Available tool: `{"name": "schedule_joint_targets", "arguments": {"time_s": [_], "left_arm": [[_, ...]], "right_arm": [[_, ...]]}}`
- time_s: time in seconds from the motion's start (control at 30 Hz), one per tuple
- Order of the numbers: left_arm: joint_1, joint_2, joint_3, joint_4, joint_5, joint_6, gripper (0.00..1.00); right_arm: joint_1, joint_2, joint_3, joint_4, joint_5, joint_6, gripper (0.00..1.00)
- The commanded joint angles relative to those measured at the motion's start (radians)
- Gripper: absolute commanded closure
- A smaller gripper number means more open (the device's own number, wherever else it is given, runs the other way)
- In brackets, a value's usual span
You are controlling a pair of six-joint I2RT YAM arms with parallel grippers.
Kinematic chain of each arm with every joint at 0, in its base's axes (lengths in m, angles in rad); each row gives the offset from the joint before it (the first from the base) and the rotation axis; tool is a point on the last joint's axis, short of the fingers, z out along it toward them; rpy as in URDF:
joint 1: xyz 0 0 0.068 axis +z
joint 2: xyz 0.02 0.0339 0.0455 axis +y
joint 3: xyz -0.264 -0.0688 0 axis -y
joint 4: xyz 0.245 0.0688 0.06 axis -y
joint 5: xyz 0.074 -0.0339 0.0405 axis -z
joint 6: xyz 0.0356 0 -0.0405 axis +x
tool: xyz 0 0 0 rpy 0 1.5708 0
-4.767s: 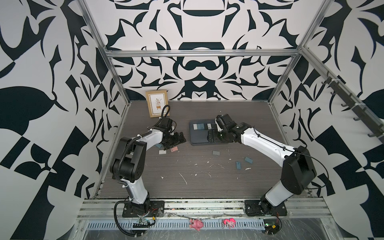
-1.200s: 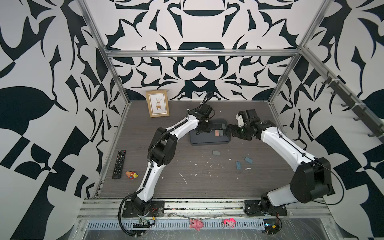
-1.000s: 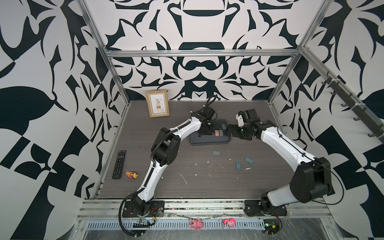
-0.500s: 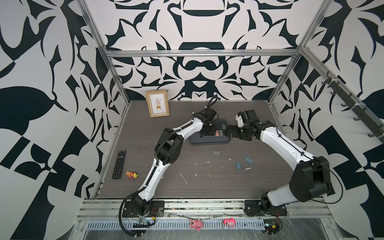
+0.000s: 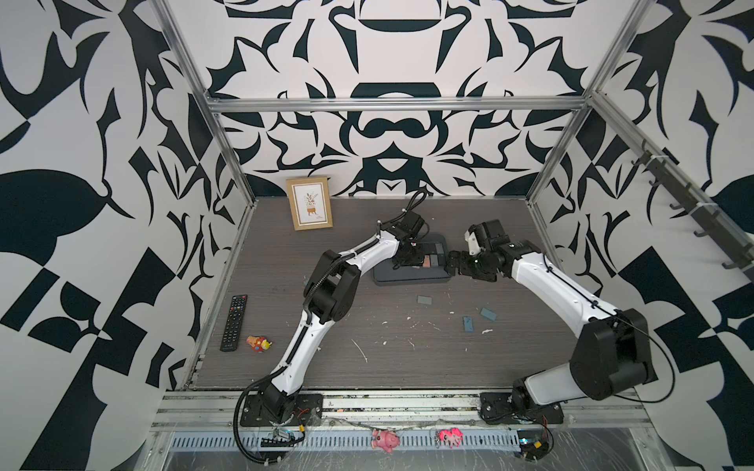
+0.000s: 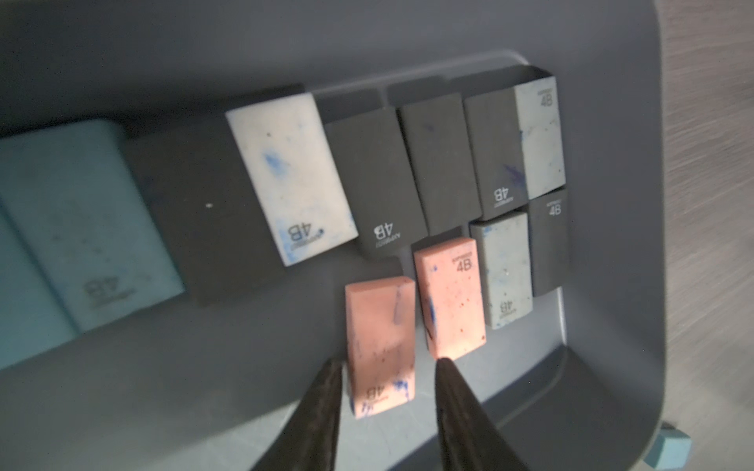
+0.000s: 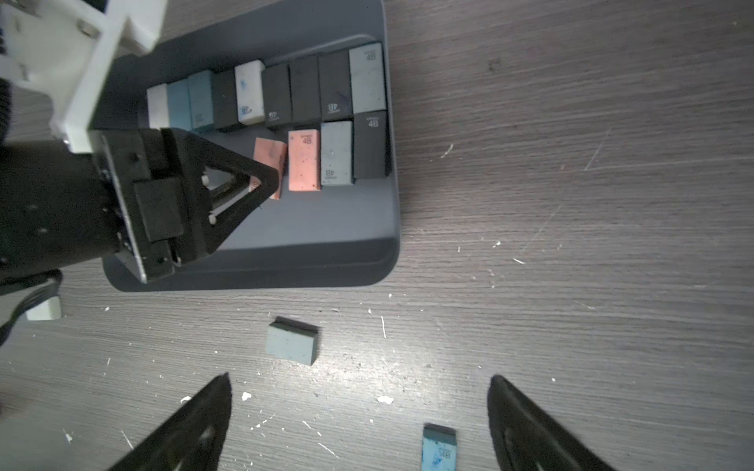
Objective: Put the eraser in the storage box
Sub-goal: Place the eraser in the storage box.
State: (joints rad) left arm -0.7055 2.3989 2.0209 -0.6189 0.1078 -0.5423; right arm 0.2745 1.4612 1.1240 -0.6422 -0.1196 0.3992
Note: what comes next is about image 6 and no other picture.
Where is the pink eraser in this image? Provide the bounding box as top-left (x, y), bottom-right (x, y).
top-left (345, 276), bottom-right (416, 419)
top-left (414, 237), bottom-right (487, 360)

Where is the dark grey storage box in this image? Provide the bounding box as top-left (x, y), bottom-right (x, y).
top-left (1, 1), bottom-right (666, 470)

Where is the black eraser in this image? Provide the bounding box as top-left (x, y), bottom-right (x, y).
top-left (399, 93), bottom-right (482, 236)
top-left (124, 117), bottom-right (285, 305)
top-left (527, 188), bottom-right (571, 298)
top-left (463, 88), bottom-right (528, 221)
top-left (325, 107), bottom-right (428, 259)

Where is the blue eraser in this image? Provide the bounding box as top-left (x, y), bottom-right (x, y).
top-left (1, 213), bottom-right (78, 368)
top-left (514, 76), bottom-right (566, 200)

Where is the teal eraser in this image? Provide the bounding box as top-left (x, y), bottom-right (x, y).
top-left (1, 120), bottom-right (184, 332)

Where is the black eraser bottom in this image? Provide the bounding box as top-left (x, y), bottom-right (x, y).
top-left (399, 93), bottom-right (482, 236)

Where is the white eraser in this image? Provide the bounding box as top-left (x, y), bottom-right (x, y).
top-left (225, 93), bottom-right (359, 267)

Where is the grey eraser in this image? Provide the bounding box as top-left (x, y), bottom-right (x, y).
top-left (643, 427), bottom-right (692, 470)
top-left (469, 212), bottom-right (533, 330)

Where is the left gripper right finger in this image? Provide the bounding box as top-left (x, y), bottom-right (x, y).
top-left (435, 357), bottom-right (527, 470)

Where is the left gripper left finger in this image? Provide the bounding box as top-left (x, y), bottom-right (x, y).
top-left (253, 359), bottom-right (343, 470)

